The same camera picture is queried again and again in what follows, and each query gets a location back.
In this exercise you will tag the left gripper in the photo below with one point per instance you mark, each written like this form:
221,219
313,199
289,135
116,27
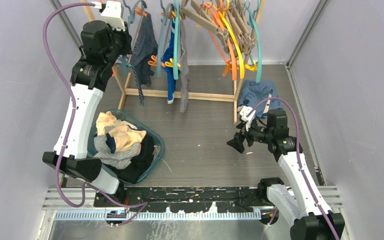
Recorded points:
124,34

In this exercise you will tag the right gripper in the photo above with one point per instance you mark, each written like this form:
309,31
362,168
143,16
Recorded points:
239,137

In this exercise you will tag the beige underwear with navy trim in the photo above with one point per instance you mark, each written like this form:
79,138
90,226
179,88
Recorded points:
122,138

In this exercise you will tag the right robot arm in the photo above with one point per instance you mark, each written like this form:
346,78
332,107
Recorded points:
308,215

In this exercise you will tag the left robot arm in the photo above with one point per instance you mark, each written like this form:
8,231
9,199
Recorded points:
102,44

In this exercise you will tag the yellow hanging hanger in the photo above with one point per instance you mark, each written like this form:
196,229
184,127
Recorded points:
233,36

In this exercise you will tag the orange hanging hanger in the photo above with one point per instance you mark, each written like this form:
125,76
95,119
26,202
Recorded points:
224,38

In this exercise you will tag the right teal hanger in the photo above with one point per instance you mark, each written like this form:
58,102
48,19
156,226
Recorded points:
253,21

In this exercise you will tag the striped navy hanging shorts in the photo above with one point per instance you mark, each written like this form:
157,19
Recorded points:
144,47

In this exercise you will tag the blue patterned cloth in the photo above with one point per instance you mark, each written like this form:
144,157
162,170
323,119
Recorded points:
253,92

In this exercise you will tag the teal laundry basket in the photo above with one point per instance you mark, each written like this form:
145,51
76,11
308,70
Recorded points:
158,142

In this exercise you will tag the beige garment in basket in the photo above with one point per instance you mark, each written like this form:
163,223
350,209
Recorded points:
107,119

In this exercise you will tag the black garment in basket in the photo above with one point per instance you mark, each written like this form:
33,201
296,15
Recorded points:
138,164

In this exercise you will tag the beige wooden hangers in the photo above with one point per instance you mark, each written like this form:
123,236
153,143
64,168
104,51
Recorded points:
189,9

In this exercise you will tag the grey striped garment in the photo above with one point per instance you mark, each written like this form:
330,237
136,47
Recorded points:
106,151

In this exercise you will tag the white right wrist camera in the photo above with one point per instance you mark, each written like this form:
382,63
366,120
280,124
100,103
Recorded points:
246,114

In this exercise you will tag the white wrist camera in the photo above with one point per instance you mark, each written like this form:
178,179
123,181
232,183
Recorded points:
246,114
112,12

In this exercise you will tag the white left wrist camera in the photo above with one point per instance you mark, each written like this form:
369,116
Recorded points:
112,12

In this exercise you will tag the wooden hanger rack frame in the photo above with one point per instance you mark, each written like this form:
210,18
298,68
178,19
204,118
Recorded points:
215,97

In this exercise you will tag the white slotted cable duct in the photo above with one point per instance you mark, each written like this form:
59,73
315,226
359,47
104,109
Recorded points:
119,215

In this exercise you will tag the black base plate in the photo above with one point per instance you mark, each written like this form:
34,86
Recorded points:
226,199

